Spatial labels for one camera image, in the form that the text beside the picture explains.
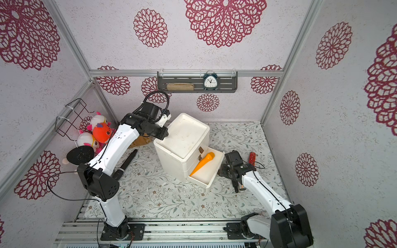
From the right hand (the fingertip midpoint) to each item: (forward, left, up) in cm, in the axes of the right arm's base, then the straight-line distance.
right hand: (224, 169), depth 86 cm
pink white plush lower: (+10, +76, +14) cm, 77 cm away
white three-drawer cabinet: (+1, +24, +15) cm, 28 cm away
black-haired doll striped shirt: (-1, +72, +16) cm, 73 cm away
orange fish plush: (+16, +71, +12) cm, 73 cm away
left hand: (+12, +32, +16) cm, 37 cm away
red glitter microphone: (+12, -19, -6) cm, 23 cm away
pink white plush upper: (+25, +77, +13) cm, 82 cm away
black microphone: (-5, -7, -7) cm, 11 cm away
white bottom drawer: (0, +10, -7) cm, 12 cm away
